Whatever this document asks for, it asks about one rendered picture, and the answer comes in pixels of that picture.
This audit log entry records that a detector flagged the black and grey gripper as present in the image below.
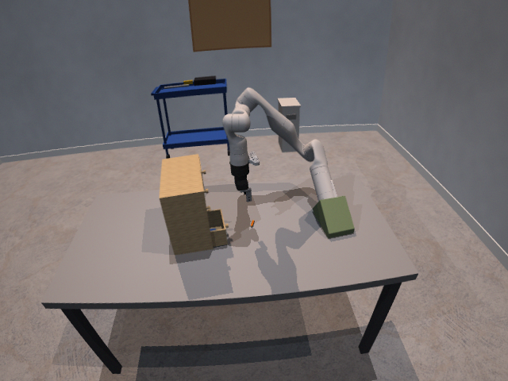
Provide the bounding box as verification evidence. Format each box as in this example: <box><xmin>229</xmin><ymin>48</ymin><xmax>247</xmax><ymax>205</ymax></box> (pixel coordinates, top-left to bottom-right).
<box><xmin>229</xmin><ymin>151</ymin><xmax>260</xmax><ymax>202</ymax></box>

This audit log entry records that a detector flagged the wooden chest of drawers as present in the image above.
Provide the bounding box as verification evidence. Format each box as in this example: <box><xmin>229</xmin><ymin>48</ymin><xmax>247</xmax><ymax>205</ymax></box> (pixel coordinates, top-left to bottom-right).
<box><xmin>160</xmin><ymin>154</ymin><xmax>213</xmax><ymax>255</ymax></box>

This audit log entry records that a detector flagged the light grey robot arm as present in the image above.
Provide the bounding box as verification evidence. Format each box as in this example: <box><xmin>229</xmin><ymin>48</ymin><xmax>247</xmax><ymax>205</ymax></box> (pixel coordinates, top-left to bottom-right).
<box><xmin>222</xmin><ymin>88</ymin><xmax>337</xmax><ymax>201</ymax></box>

